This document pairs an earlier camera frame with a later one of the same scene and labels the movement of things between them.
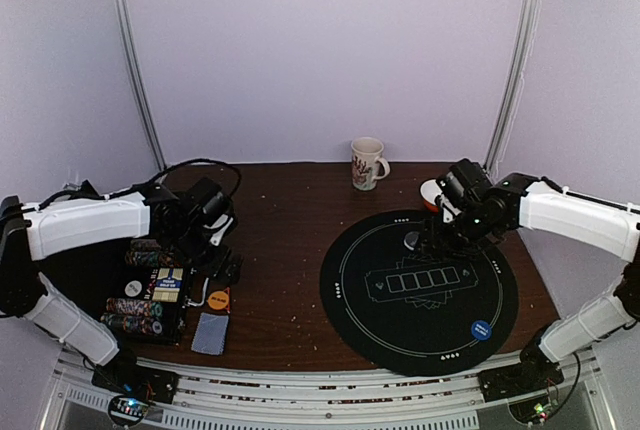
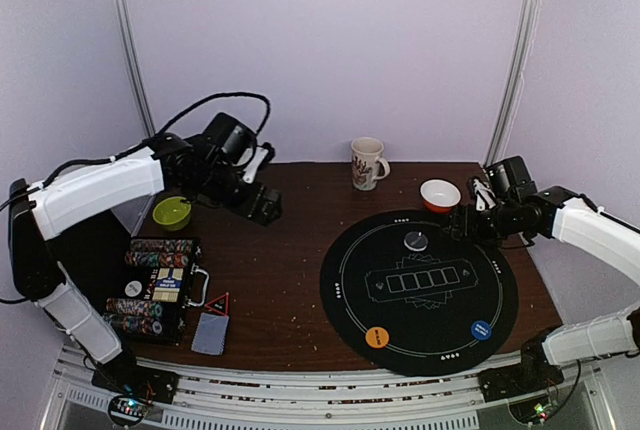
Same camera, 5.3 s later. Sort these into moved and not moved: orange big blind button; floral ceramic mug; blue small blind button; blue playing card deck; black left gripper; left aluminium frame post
Moved: black left gripper; orange big blind button
Not moved: blue small blind button; left aluminium frame post; floral ceramic mug; blue playing card deck
